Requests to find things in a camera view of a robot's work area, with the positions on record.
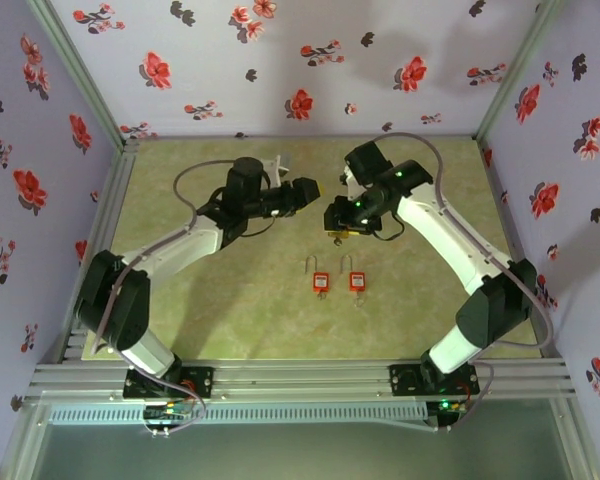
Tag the red padlock with label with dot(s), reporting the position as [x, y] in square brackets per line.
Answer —
[321, 281]
[357, 281]

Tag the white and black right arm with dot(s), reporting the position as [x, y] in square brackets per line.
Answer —
[445, 235]

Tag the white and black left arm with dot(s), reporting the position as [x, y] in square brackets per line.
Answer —
[180, 252]

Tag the circuit board with connectors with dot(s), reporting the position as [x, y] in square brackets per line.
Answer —
[447, 405]
[167, 412]

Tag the grey metal panel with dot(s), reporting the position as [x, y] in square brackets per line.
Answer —
[300, 455]

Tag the aluminium side rail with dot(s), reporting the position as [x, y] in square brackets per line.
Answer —
[505, 210]
[111, 200]

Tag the aluminium front rail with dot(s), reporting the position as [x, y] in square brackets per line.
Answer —
[300, 380]

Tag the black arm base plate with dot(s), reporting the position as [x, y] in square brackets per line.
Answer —
[202, 382]
[402, 380]

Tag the aluminium corner post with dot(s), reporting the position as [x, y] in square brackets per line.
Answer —
[520, 60]
[80, 65]

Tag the aluminium front post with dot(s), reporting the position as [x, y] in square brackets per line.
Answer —
[577, 440]
[25, 440]

